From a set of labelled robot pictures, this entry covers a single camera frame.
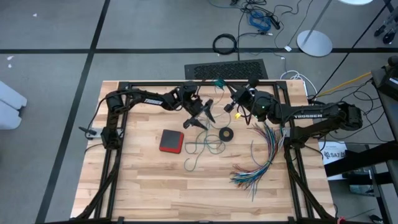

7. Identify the black perforated computer case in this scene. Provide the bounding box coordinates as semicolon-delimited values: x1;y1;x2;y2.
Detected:
183;58;269;81

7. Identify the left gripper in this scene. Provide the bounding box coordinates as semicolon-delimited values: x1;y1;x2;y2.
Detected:
182;95;216;131

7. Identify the grey lamp stand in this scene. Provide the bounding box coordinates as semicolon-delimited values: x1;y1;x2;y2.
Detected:
295;0;334;58

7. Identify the black reel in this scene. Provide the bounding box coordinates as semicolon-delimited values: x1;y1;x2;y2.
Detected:
218;126;234;142

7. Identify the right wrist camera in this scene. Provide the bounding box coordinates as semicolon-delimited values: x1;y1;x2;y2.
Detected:
247;77;261;90

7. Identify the bundle of coloured wires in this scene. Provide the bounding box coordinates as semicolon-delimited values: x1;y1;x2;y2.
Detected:
229;120;285;202

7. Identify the yellow cable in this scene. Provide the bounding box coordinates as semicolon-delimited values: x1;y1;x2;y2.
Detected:
316;72;373;98

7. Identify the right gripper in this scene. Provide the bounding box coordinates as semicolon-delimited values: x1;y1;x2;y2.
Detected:
223;82;259;113

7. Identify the green cable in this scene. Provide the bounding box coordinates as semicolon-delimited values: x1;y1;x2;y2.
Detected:
73;80;337;224

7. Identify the white floor cable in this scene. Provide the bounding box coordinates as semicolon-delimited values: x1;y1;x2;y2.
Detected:
279;70;318;100

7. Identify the black metal stand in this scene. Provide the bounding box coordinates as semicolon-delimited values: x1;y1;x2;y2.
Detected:
323;139;398;188

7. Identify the red box with black base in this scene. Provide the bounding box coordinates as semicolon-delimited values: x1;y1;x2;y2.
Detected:
159;129;185;154

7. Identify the grey clamp with black handle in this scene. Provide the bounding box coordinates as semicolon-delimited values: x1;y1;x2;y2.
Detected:
78;125;104;139

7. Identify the white printed sign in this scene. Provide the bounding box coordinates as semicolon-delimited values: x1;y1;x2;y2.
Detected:
318;141;348;182

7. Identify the coiled black floor cable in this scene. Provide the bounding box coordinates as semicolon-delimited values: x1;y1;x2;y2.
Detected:
212;32;239;57

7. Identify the thin green cord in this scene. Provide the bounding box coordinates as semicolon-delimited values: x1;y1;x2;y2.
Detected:
183;79;233;172

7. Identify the coiled blue floor cable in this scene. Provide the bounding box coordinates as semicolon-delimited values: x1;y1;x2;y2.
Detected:
248;10;272;32

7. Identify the white bulky object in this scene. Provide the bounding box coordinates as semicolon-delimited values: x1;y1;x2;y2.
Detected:
0;80;28;131

